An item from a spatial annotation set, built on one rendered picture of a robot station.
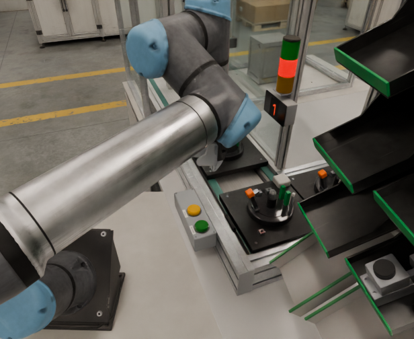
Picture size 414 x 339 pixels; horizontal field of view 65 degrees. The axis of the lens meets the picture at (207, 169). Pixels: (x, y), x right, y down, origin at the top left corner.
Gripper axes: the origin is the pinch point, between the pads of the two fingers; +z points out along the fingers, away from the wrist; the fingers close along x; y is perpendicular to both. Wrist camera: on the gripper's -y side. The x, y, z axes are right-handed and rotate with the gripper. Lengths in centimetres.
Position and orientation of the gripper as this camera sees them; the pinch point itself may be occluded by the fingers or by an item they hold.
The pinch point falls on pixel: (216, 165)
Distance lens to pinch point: 74.9
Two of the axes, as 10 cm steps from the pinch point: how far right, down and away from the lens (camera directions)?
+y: -9.4, 2.2, -2.8
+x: 3.5, 5.8, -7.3
